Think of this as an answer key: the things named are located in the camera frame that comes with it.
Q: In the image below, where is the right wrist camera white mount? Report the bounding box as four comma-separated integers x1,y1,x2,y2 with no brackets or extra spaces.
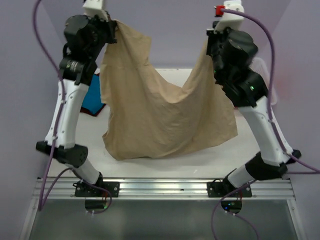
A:
213,0,244,32

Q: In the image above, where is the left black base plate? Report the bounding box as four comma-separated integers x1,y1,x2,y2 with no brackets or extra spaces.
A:
72,181,120,198

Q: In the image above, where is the maroon folded t shirt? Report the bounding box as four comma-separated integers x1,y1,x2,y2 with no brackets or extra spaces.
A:
79,71,106,118

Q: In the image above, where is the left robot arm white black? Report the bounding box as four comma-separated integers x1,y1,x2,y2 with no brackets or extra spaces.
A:
36,15,117,197

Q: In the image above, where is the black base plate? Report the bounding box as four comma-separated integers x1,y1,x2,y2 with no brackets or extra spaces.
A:
206,178,253,198
72,181,120,198

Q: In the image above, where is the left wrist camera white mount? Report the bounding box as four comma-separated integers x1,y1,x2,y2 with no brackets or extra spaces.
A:
82,0,108,20

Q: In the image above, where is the white plastic basket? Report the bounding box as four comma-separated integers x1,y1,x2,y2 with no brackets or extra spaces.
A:
250,57,278,106

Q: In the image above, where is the blue folded t shirt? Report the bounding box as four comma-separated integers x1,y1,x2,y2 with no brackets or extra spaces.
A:
81,74,105,115

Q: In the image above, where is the beige t shirt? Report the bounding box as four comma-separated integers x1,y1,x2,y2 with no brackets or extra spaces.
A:
99,22,238,160

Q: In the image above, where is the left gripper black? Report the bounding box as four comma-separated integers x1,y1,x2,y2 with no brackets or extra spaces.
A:
83,9,117,59

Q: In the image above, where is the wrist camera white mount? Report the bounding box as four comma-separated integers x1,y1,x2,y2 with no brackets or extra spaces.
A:
82,0,108,20
213,0,244,32

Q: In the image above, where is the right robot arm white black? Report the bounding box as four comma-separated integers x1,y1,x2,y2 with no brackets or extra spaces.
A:
206,27,301,197

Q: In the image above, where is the aluminium mounting rail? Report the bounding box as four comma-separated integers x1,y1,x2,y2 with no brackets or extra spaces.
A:
44,176,295,200

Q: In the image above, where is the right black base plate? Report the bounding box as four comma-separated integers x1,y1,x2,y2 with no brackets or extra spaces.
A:
206,178,253,198

